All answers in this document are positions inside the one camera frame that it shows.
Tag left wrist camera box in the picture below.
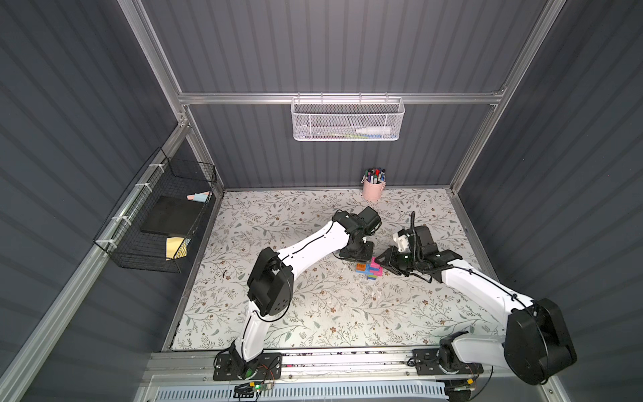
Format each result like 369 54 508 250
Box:
358 206 382 236

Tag markers in cup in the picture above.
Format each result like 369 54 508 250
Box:
362 167 386 184

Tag pink pen cup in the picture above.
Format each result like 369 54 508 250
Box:
363 181 386 203

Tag white tube in basket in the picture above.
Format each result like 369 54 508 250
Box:
356 127 392 137

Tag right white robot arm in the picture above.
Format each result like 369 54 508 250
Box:
375 226 578 385

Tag black notebook in basket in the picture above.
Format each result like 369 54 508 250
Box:
141 196 204 237

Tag white wire wall basket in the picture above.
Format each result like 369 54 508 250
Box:
291 96 405 142

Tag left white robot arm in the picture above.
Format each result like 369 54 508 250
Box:
230 211 381 363

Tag black wire wall basket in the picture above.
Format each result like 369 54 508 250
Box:
94 149 218 274

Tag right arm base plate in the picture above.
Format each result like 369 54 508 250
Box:
406 347 484 377

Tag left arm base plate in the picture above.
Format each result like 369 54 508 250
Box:
212 351 283 381

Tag pink lego brick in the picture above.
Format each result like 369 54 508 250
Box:
368 259 383 277

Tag light blue long lego brick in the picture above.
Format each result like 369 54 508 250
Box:
355 268 372 276

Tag aluminium front rail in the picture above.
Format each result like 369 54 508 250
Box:
137 346 526 393

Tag yellow sticky note pad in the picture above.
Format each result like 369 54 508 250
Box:
166 237 191 261

